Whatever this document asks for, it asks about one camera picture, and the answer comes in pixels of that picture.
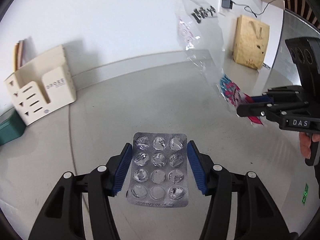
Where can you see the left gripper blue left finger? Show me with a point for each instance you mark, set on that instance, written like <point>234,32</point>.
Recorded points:
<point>119,168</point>

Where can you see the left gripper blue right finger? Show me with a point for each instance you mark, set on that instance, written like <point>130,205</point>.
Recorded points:
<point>199,163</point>

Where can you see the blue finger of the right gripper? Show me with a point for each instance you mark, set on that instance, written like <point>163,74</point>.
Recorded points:
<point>253,111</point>
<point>261,99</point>

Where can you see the blue red snack wrapper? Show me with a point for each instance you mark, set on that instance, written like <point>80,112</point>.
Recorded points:
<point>232,94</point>

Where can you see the silver pill blister pack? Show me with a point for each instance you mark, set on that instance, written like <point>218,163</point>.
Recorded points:
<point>159,176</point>

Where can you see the clear printed plastic bag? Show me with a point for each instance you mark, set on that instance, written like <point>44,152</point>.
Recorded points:
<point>200,36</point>

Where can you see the person's right hand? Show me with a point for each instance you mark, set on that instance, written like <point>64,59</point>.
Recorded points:
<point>305,143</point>

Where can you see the brown paper bag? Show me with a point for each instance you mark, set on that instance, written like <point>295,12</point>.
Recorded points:
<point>251,41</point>

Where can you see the green box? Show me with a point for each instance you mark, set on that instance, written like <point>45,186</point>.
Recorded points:
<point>12,126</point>

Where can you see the cream utensil holder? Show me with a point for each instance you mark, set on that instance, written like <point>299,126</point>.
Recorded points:
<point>41,86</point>

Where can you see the wall power adapter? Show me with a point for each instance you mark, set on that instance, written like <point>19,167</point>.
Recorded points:
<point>227,4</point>

